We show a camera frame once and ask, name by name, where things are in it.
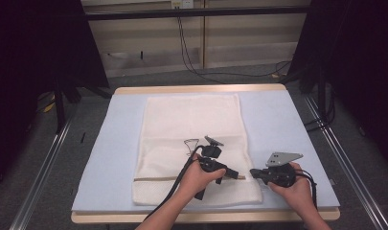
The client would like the wooden table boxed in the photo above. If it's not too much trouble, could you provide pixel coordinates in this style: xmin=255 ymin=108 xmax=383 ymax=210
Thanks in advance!
xmin=70 ymin=83 xmax=341 ymax=224

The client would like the black horizontal metal bar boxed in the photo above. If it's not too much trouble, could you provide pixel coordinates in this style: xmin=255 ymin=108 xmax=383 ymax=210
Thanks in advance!
xmin=85 ymin=5 xmax=311 ymax=21

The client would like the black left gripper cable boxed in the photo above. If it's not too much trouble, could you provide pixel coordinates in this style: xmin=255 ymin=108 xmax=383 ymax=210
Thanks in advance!
xmin=143 ymin=145 xmax=213 ymax=222

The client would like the black wall cable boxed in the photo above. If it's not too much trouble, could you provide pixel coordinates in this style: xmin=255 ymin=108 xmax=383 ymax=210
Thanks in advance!
xmin=176 ymin=16 xmax=292 ymax=86

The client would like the white wall socket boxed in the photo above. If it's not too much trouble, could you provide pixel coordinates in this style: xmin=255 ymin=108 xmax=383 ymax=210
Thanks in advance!
xmin=171 ymin=0 xmax=195 ymax=10

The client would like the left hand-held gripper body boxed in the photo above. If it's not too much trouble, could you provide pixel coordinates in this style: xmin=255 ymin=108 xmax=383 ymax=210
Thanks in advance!
xmin=194 ymin=135 xmax=230 ymax=201

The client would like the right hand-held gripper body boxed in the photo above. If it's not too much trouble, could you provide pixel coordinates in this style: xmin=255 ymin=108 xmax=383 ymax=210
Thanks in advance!
xmin=261 ymin=151 xmax=305 ymax=189

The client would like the thin dark wire loop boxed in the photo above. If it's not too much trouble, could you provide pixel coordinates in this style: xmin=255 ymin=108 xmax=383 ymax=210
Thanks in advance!
xmin=183 ymin=137 xmax=201 ymax=157

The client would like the metal floor rail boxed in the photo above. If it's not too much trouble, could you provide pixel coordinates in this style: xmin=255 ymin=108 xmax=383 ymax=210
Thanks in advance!
xmin=302 ymin=95 xmax=388 ymax=230
xmin=9 ymin=117 xmax=73 ymax=230

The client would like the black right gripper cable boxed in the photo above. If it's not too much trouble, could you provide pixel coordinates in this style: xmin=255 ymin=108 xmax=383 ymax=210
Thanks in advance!
xmin=293 ymin=169 xmax=319 ymax=211

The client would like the white mesh laundry bag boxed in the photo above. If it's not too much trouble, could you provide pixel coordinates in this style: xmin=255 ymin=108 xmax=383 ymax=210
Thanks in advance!
xmin=131 ymin=93 xmax=263 ymax=206

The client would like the light blue table mat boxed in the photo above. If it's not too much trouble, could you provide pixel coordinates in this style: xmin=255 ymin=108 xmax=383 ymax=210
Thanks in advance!
xmin=71 ymin=90 xmax=341 ymax=214

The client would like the person's right hand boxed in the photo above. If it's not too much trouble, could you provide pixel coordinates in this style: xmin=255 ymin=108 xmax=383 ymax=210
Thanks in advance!
xmin=267 ymin=161 xmax=312 ymax=209

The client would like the yellow floor tape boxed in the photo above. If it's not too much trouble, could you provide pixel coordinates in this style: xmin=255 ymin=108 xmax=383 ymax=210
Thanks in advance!
xmin=42 ymin=95 xmax=57 ymax=113

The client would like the black metal stand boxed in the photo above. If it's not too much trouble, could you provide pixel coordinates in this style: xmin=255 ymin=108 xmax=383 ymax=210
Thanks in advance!
xmin=53 ymin=76 xmax=67 ymax=134
xmin=316 ymin=68 xmax=328 ymax=123

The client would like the dark curtain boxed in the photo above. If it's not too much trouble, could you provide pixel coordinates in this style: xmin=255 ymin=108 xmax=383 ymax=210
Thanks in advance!
xmin=291 ymin=0 xmax=388 ymax=169
xmin=0 ymin=0 xmax=110 ymax=193

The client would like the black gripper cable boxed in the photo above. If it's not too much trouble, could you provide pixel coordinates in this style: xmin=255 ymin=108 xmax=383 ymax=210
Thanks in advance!
xmin=293 ymin=169 xmax=319 ymax=211
xmin=143 ymin=145 xmax=213 ymax=222

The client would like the person's left hand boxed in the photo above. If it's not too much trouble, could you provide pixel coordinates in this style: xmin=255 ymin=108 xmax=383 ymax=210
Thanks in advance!
xmin=176 ymin=153 xmax=227 ymax=201

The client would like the black floor cable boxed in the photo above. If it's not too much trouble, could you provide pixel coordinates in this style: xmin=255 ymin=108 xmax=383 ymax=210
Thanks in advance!
xmin=304 ymin=89 xmax=337 ymax=132

